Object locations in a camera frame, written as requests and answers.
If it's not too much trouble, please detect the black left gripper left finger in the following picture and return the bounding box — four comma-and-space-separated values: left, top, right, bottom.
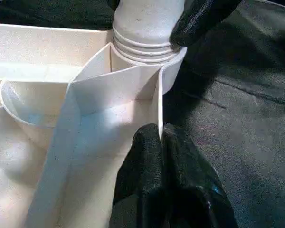
109, 123, 167, 228

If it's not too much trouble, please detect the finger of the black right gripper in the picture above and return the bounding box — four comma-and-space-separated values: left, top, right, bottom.
168, 0, 243, 48
108, 0, 121, 11

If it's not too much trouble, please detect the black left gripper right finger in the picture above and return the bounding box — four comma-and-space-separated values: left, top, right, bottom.
161, 123, 238, 228

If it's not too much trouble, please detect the white plastic table leg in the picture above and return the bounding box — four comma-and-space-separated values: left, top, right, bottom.
111, 0, 186, 65

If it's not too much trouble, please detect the white plastic table top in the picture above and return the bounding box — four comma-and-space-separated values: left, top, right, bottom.
0, 22, 188, 228

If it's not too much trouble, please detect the black work mat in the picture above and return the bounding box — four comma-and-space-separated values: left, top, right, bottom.
0, 0, 285, 228

